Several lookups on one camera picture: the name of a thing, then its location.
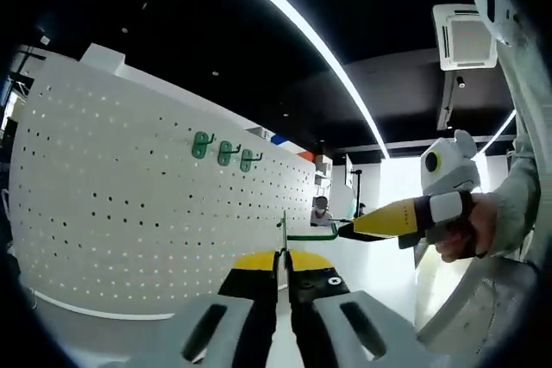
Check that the white shelf rack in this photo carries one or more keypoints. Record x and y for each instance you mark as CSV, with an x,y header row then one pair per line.
x,y
322,174

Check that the person's right hand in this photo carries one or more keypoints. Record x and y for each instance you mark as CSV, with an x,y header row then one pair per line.
x,y
485,226

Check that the green hook assembly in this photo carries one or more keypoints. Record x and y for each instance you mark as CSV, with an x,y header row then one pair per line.
x,y
246,162
310,237
199,148
224,154

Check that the white display panel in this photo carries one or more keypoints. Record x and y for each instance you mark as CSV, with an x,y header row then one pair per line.
x,y
349,172

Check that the straight ceiling light strip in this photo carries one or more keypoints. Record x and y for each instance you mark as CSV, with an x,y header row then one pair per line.
x,y
498,131

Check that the white perforated mounting plate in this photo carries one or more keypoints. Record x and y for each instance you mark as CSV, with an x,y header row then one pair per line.
x,y
129,221

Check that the white ceiling air conditioner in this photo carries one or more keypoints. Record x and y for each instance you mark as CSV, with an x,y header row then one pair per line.
x,y
466,36

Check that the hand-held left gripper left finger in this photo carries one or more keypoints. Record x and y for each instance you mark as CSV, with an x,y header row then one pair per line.
x,y
224,329

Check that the black ceiling spotlight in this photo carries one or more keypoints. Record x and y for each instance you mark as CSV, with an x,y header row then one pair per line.
x,y
461,82

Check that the white rectangular block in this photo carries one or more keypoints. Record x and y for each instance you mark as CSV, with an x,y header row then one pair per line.
x,y
103,60

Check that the grey mesh office chair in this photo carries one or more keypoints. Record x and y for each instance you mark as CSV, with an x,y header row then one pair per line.
x,y
487,307

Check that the curved ceiling light strip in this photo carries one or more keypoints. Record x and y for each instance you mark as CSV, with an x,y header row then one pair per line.
x,y
319,49

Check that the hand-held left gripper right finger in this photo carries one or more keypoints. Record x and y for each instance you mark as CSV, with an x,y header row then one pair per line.
x,y
345,329

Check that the black tripod stand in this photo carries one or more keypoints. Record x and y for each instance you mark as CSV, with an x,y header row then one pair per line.
x,y
356,187

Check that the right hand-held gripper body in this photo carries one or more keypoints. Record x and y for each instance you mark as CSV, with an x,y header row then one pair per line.
x,y
455,165

